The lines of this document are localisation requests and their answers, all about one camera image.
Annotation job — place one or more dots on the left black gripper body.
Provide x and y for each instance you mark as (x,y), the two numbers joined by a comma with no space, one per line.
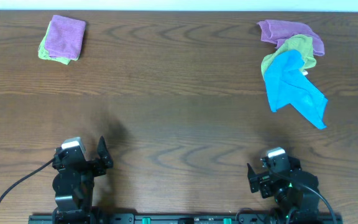
(91,165)

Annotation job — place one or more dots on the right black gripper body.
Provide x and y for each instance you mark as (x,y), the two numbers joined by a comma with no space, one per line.
(263,179)

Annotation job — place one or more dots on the blue microfiber cloth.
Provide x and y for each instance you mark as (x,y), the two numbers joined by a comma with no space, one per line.
(286,85)

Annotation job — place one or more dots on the green cloth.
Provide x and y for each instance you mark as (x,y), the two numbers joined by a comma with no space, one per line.
(43,53)
(299,42)

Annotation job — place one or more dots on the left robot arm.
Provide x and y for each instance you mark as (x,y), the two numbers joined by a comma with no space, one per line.
(74,182)

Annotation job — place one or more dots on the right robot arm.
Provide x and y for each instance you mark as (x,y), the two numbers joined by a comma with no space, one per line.
(294,190)

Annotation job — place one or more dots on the folded green cloth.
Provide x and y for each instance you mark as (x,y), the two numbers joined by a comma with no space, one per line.
(43,53)

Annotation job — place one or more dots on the folded purple cloth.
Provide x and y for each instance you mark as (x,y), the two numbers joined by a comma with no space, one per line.
(65,37)

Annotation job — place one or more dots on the crumpled purple cloth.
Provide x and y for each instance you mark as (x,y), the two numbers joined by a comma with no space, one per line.
(277,32)

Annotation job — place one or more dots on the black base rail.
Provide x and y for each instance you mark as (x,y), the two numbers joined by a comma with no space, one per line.
(129,218)

